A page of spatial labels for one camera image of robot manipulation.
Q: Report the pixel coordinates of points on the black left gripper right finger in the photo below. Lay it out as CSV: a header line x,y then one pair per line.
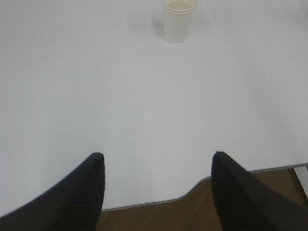
x,y
243,203

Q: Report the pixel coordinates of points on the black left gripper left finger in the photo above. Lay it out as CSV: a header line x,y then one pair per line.
x,y
73,204

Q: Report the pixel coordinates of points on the white paper cup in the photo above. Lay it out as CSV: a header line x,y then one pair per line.
x,y
177,19

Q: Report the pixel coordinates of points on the white table leg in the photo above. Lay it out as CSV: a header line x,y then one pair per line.
x,y
302,175

